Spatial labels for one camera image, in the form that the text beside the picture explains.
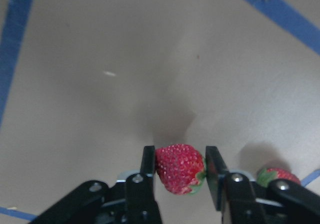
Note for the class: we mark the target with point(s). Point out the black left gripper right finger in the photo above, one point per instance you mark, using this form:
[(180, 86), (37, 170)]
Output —
[(232, 193)]

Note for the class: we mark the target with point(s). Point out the red strawberry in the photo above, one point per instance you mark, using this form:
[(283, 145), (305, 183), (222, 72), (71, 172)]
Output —
[(267, 175), (181, 168)]

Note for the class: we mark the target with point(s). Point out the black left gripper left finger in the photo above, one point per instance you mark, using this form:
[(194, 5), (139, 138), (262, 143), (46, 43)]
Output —
[(141, 204)]

